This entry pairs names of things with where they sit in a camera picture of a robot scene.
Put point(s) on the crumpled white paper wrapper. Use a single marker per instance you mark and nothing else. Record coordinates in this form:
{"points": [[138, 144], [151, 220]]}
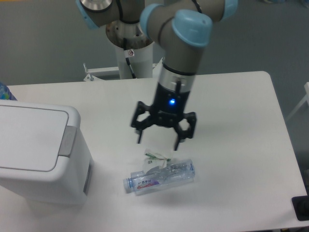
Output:
{"points": [[155, 160]]}

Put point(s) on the black clamp at table edge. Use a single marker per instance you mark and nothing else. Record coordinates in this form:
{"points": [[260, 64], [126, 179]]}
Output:
{"points": [[301, 207]]}

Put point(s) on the white frame at right edge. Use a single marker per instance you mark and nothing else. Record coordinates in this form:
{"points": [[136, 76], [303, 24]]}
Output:
{"points": [[302, 103]]}

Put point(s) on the blue water bottle pack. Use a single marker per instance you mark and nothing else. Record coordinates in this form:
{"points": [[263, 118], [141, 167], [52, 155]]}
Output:
{"points": [[5, 93]]}

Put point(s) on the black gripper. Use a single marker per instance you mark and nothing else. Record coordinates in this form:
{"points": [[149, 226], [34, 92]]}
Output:
{"points": [[170, 107]]}

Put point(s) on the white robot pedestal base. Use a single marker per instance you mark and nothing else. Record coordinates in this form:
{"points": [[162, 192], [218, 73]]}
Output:
{"points": [[134, 54]]}

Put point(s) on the white push-lid trash can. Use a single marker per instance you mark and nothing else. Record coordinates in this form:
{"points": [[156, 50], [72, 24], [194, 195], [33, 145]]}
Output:
{"points": [[43, 154]]}

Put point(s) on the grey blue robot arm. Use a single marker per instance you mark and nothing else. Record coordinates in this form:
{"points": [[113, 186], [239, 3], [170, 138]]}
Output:
{"points": [[182, 28]]}

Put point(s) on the crushed clear plastic bottle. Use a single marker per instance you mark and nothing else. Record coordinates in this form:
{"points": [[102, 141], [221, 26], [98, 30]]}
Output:
{"points": [[157, 179]]}

